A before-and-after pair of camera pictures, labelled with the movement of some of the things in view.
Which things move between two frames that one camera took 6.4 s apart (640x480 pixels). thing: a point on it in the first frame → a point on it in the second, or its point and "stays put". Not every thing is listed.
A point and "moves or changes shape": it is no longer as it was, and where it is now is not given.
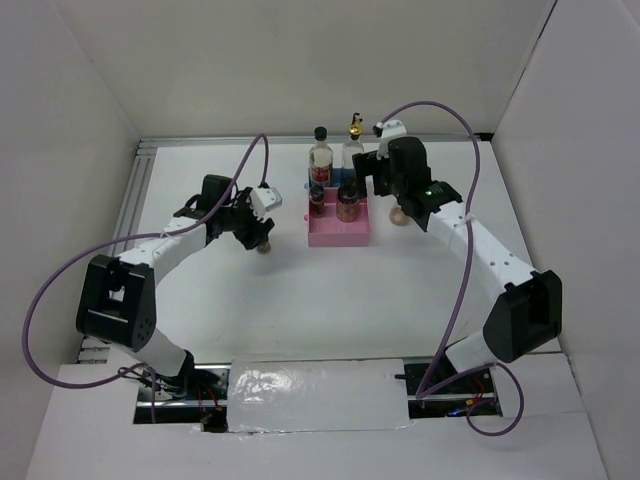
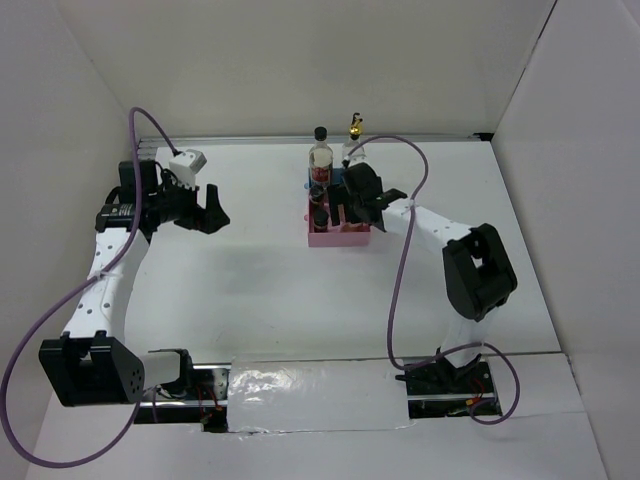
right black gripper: x=367 y=164 → x=340 y=194
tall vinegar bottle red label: x=321 y=159 stays put
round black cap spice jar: x=348 y=203 moves or changes shape
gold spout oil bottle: x=354 y=145 stays put
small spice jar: x=316 y=201 stays put
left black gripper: x=249 y=237 → x=208 y=220
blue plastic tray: x=337 y=176 stays put
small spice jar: x=264 y=248 → x=320 y=218
